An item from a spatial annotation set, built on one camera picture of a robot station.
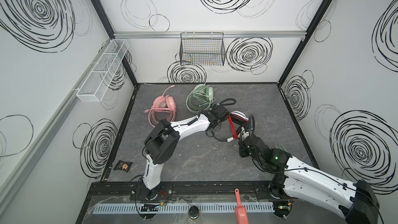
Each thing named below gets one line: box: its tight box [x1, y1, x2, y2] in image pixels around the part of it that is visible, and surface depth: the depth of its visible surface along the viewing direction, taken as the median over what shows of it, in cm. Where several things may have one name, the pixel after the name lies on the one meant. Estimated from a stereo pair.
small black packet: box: [113, 159, 134, 173], surface depth 82 cm
